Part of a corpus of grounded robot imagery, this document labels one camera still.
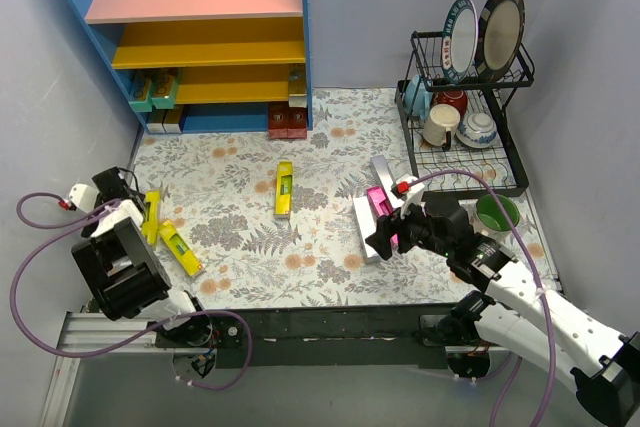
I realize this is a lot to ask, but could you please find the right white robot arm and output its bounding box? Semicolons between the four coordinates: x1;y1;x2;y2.
366;194;639;426

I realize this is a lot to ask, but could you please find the pink toothpaste box left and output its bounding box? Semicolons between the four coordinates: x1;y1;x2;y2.
364;186;398;250

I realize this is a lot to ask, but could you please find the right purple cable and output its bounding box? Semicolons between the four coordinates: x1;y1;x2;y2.
407;169;556;427

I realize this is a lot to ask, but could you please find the cream mug with dark handle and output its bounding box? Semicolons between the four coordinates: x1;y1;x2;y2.
422;104;461;151

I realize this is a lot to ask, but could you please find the silver purple toothpaste box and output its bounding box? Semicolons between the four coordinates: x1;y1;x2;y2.
146;109;166;134

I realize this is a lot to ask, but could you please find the white plate with green rim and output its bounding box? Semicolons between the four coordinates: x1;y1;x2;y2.
441;0;478;85

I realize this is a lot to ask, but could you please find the red ceramic bowl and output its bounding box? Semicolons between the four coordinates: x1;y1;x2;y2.
432;90;468;118

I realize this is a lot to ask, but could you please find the plain silver toothpaste box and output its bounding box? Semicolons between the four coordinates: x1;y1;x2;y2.
353;196;381;264

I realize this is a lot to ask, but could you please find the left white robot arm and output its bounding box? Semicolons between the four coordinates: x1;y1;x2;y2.
69;167;213;347

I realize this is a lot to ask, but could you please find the blue shelf with coloured boards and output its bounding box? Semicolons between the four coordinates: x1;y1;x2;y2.
68;0;313;135

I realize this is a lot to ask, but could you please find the floral table mat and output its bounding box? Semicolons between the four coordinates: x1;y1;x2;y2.
133;89;468;309

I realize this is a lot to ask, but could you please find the silver blue R.O box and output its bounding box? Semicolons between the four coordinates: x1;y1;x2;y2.
288;64;307;108

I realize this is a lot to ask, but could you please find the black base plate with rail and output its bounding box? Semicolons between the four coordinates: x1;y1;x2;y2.
39;304;626;427

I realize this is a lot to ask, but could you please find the yellow toothpaste box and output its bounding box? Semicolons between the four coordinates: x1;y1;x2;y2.
158;220;204;277
274;161;293;219
141;191;161;246

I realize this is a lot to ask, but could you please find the dark rimmed grey plate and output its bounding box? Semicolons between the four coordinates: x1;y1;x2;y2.
474;0;525;83

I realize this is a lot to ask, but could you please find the light blue cup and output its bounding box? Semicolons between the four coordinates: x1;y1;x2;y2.
403;74;432;121

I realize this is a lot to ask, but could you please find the green mug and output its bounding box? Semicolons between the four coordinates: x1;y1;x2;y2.
475;194;521;241

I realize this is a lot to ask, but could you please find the yellow toothpaste box front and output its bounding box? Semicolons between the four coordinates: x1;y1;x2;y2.
158;220;204;277

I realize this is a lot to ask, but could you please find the blue and white bowl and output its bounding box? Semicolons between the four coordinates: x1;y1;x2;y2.
456;112;498;149

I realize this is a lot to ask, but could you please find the black wire dish rack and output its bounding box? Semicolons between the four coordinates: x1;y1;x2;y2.
395;31;535;197

